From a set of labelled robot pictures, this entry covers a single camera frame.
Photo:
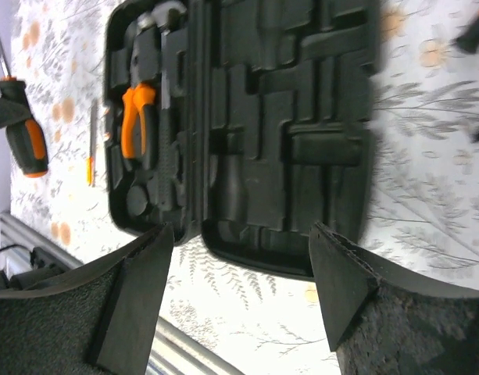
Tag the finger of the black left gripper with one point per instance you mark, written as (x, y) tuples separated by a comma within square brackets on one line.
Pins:
[(12, 113)]

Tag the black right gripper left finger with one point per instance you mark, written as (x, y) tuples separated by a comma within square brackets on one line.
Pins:
[(133, 297)]

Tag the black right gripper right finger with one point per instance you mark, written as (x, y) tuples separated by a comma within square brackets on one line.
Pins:
[(347, 276)]

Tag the large black orange screwdriver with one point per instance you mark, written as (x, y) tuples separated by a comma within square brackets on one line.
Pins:
[(24, 134)]

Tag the orange black needle-nose pliers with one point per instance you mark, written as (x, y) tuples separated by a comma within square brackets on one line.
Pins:
[(139, 130)]

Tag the steel claw hammer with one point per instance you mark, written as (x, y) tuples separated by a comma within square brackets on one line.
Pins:
[(165, 16)]

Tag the dark green tool case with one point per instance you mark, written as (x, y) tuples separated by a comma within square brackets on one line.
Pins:
[(270, 102)]

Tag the floral table mat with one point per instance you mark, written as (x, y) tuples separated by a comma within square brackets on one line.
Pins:
[(425, 212)]

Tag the orange utility knife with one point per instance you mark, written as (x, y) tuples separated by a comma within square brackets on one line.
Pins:
[(92, 145)]

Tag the small black orange screwdriver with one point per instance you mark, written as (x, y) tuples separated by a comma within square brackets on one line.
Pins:
[(468, 41)]

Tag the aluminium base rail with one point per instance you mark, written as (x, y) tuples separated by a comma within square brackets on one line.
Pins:
[(106, 304)]

